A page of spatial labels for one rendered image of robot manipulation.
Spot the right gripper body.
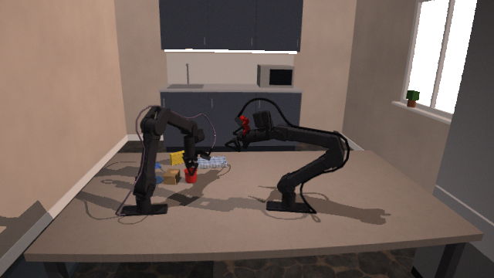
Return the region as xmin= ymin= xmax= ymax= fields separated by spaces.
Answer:
xmin=234 ymin=116 xmax=258 ymax=149

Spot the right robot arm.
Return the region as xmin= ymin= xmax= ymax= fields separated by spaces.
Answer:
xmin=252 ymin=110 xmax=345 ymax=213

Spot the yellow sponge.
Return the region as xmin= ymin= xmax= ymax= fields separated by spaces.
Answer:
xmin=170 ymin=151 xmax=184 ymax=165

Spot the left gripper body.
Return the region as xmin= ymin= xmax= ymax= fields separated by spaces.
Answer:
xmin=182 ymin=146 xmax=209 ymax=165

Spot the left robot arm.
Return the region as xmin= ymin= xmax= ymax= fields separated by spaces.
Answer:
xmin=120 ymin=107 xmax=205 ymax=216

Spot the blue and white checkered towel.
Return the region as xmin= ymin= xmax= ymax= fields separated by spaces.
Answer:
xmin=197 ymin=156 xmax=228 ymax=169

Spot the red cup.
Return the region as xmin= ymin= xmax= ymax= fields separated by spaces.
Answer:
xmin=184 ymin=168 xmax=197 ymax=183

